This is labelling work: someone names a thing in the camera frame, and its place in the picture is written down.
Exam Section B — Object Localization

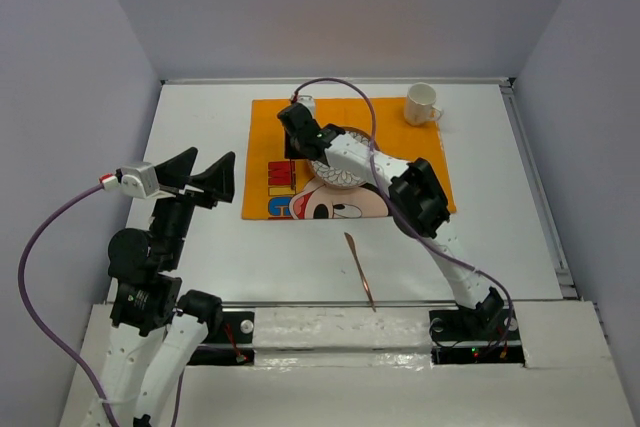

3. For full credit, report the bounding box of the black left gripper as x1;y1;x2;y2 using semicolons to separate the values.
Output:
151;145;237;267

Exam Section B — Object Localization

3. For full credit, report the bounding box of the orange cartoon mouse cloth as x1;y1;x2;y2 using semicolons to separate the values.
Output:
242;97;457;220

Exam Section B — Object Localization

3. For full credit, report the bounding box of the floral patterned ceramic plate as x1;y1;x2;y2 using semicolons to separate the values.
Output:
307;127;370;189

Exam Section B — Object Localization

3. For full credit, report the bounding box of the copper knife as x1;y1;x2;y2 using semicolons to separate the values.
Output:
344;232;377;312

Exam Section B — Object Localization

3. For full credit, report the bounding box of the white cup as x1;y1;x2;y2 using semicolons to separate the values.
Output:
404;82;443;126

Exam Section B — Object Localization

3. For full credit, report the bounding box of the copper fork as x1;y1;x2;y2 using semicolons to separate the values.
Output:
288;159;296;188

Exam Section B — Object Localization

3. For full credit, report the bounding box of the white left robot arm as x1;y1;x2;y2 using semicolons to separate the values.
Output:
83;147;235;426

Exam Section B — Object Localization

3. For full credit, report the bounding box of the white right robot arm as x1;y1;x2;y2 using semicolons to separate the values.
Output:
277;102;514;345

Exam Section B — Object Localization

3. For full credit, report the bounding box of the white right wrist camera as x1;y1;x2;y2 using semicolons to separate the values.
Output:
291;94;316;116

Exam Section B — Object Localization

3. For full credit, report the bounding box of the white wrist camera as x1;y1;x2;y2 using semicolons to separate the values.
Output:
291;94;316;116
99;162;172;200

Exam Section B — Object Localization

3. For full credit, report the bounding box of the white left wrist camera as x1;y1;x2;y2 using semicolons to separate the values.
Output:
99;162;172;200

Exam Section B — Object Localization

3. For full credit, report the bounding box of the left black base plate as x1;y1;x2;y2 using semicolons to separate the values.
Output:
188;310;255;367

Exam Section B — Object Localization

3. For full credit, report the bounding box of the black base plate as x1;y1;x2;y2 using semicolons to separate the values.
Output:
188;310;255;367
428;309;525;366

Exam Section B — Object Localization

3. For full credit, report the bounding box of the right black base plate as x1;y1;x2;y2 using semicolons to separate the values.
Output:
428;309;525;366

